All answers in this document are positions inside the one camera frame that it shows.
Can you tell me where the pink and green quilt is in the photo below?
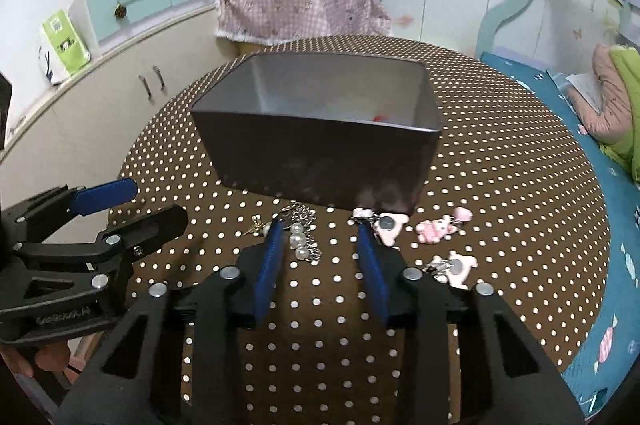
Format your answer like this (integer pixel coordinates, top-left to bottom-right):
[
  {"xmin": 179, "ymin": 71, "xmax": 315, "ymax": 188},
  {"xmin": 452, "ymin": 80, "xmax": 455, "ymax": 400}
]
[{"xmin": 570, "ymin": 44, "xmax": 640, "ymax": 184}]

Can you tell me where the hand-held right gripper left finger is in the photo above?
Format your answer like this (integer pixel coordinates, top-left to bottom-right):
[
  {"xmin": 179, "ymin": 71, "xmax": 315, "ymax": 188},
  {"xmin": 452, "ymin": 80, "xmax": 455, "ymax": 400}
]
[{"xmin": 59, "ymin": 220, "xmax": 288, "ymax": 425}]

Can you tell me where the teal drawer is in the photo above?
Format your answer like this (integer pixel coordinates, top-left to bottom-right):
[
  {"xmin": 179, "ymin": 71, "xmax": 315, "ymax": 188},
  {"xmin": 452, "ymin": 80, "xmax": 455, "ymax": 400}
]
[{"xmin": 82, "ymin": 0, "xmax": 171, "ymax": 42}]

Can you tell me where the grey metal tin box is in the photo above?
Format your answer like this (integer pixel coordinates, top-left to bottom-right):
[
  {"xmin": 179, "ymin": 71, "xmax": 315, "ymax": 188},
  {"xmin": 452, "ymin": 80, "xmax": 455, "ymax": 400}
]
[{"xmin": 190, "ymin": 51, "xmax": 444, "ymax": 215}]

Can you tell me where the silver chain with pearls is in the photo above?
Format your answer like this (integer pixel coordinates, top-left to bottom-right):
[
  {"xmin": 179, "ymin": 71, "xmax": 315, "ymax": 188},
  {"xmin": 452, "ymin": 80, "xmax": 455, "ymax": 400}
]
[{"xmin": 272, "ymin": 202, "xmax": 324, "ymax": 264}]

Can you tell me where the white low cabinet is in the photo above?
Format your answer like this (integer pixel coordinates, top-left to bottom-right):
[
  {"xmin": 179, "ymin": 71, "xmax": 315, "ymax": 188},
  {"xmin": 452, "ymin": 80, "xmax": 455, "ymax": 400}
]
[{"xmin": 0, "ymin": 0, "xmax": 242, "ymax": 218}]

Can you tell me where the green and white bag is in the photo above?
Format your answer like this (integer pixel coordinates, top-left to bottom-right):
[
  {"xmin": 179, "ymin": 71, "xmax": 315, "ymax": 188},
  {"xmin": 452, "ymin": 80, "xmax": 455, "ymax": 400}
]
[{"xmin": 39, "ymin": 9, "xmax": 92, "ymax": 86}]

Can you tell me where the person's left hand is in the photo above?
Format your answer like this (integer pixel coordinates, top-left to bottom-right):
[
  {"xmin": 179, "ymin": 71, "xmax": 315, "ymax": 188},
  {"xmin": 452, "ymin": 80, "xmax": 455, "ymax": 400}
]
[{"xmin": 0, "ymin": 339, "xmax": 72, "ymax": 379}]

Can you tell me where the blue printed bedsheet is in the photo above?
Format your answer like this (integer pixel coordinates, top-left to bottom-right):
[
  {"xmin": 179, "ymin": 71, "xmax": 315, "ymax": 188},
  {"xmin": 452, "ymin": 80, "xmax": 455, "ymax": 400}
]
[{"xmin": 480, "ymin": 51, "xmax": 640, "ymax": 412}]

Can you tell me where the white charm with grey button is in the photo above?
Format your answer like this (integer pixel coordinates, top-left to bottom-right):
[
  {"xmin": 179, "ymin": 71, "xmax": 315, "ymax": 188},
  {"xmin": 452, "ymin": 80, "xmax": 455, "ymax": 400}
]
[{"xmin": 350, "ymin": 207, "xmax": 409, "ymax": 247}]

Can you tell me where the black board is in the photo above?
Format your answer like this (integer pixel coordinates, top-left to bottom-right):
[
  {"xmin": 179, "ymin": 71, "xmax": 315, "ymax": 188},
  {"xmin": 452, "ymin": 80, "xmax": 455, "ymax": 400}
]
[{"xmin": 0, "ymin": 72, "xmax": 14, "ymax": 151}]

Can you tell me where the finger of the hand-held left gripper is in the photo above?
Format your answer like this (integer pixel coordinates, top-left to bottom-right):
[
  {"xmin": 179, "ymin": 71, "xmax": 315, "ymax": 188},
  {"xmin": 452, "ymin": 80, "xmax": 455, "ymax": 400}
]
[
  {"xmin": 14, "ymin": 204, "xmax": 190, "ymax": 289},
  {"xmin": 0, "ymin": 178, "xmax": 140, "ymax": 247}
]

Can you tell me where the pink cartoon charm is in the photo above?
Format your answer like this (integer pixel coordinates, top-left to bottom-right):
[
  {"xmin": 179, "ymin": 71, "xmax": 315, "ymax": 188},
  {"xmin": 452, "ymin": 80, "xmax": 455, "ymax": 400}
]
[
  {"xmin": 425, "ymin": 254, "xmax": 477, "ymax": 291},
  {"xmin": 416, "ymin": 207, "xmax": 474, "ymax": 246}
]

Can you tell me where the brown polka dot tablecloth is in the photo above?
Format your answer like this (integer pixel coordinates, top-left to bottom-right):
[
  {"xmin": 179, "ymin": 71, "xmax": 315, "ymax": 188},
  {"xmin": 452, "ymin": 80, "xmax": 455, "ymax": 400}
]
[{"xmin": 107, "ymin": 34, "xmax": 609, "ymax": 425}]

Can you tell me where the pink checkered cloth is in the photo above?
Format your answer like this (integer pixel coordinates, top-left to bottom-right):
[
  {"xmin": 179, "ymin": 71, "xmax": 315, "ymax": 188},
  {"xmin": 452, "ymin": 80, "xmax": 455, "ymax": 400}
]
[{"xmin": 215, "ymin": 0, "xmax": 392, "ymax": 46}]

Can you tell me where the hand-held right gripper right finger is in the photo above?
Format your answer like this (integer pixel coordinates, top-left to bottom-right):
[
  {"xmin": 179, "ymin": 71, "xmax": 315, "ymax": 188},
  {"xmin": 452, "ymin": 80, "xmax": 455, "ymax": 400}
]
[{"xmin": 356, "ymin": 221, "xmax": 586, "ymax": 425}]

